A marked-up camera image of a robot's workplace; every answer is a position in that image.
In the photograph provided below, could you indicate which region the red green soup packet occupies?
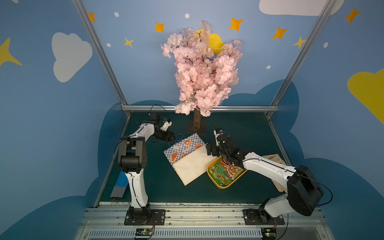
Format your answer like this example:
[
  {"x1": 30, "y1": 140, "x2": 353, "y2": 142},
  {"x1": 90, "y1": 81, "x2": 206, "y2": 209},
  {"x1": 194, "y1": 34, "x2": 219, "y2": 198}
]
[{"x1": 227, "y1": 165, "x2": 244, "y2": 181}]

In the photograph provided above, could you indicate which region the green yellow soup packet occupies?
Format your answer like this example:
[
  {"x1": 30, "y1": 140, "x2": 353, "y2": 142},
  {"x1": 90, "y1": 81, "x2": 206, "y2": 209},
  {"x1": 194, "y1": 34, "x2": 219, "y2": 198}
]
[{"x1": 208, "y1": 161, "x2": 232, "y2": 188}]

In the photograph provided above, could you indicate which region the green circuit board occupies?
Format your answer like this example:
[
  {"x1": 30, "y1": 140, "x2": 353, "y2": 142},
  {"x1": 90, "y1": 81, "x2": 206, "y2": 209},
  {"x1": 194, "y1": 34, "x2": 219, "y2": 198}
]
[
  {"x1": 261, "y1": 228, "x2": 277, "y2": 240},
  {"x1": 135, "y1": 229, "x2": 154, "y2": 237}
]

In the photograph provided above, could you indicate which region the beige cloth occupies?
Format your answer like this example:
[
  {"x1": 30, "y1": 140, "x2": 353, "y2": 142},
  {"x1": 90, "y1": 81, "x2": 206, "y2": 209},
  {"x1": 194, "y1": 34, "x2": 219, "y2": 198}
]
[{"x1": 260, "y1": 153, "x2": 289, "y2": 193}]

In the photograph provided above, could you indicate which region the right green circuit board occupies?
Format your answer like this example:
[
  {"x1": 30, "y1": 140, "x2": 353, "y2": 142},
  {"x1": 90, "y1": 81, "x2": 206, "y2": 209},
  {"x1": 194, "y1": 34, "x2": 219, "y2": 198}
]
[{"x1": 261, "y1": 228, "x2": 277, "y2": 240}]

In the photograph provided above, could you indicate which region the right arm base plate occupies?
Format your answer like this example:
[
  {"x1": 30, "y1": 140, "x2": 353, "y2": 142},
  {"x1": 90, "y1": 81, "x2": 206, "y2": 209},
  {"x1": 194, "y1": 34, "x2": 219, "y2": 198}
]
[{"x1": 243, "y1": 209, "x2": 286, "y2": 226}]

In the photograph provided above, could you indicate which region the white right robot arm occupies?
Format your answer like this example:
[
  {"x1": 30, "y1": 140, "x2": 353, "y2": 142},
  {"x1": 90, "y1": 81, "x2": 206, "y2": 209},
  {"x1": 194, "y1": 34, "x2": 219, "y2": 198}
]
[{"x1": 206, "y1": 129, "x2": 324, "y2": 225}]

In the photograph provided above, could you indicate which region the aluminium frame rail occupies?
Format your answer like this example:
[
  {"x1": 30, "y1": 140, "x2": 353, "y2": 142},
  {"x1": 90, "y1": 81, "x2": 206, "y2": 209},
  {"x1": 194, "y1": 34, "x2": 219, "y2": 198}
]
[{"x1": 121, "y1": 104, "x2": 279, "y2": 113}]

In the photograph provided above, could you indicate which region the yellow plastic tray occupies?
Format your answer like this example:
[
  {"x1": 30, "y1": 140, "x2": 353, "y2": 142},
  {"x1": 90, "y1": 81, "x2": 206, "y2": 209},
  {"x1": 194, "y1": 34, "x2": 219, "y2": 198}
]
[{"x1": 207, "y1": 157, "x2": 247, "y2": 189}]

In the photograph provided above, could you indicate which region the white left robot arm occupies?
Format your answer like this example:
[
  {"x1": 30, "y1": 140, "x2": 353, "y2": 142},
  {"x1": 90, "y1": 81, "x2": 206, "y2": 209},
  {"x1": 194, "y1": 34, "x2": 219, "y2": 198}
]
[{"x1": 118, "y1": 113, "x2": 175, "y2": 222}]

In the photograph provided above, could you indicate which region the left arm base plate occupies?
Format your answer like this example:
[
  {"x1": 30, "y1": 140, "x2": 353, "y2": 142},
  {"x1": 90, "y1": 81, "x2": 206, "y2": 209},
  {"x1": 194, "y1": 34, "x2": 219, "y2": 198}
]
[{"x1": 124, "y1": 208, "x2": 166, "y2": 226}]

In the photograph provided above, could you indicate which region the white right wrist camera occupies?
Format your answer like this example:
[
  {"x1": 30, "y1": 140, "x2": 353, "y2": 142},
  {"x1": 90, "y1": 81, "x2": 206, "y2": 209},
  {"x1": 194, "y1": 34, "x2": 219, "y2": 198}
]
[{"x1": 214, "y1": 127, "x2": 223, "y2": 146}]

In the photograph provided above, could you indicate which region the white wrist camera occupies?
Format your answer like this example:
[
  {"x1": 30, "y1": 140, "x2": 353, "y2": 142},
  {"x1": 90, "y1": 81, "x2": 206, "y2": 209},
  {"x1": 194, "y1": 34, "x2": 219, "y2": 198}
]
[
  {"x1": 161, "y1": 120, "x2": 172, "y2": 132},
  {"x1": 214, "y1": 127, "x2": 223, "y2": 146}
]

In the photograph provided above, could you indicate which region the left green circuit board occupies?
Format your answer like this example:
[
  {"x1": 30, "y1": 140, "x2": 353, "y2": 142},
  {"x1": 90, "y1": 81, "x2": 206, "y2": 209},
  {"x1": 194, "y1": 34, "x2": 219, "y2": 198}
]
[{"x1": 135, "y1": 229, "x2": 154, "y2": 237}]

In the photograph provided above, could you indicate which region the blue checkered paper bag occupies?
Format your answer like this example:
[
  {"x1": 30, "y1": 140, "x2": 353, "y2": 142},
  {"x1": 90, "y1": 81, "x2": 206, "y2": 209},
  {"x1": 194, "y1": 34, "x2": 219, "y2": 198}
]
[{"x1": 164, "y1": 133, "x2": 217, "y2": 186}]

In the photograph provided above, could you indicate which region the blue grey work glove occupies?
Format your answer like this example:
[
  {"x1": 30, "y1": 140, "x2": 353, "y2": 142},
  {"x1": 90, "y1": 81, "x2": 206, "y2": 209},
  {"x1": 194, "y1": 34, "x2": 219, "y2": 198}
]
[{"x1": 110, "y1": 172, "x2": 129, "y2": 200}]

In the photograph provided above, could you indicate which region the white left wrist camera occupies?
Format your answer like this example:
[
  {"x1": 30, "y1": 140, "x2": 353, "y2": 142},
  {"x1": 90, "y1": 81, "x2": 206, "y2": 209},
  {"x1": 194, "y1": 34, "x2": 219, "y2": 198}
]
[{"x1": 161, "y1": 120, "x2": 172, "y2": 132}]

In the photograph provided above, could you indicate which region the pink cherry blossom tree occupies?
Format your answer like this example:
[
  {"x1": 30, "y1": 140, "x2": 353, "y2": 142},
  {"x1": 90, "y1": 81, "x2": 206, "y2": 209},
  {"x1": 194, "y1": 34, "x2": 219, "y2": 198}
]
[{"x1": 161, "y1": 21, "x2": 243, "y2": 134}]

